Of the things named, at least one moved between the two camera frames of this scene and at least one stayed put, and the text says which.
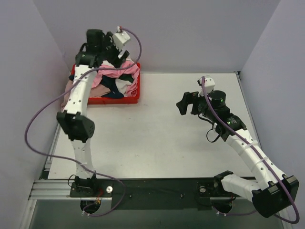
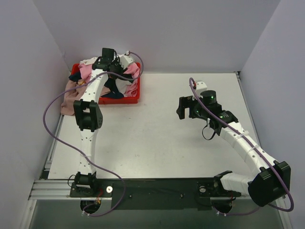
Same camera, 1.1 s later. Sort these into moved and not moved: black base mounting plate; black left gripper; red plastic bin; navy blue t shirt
Moved: black left gripper
Not moved: navy blue t shirt; black base mounting plate; red plastic bin
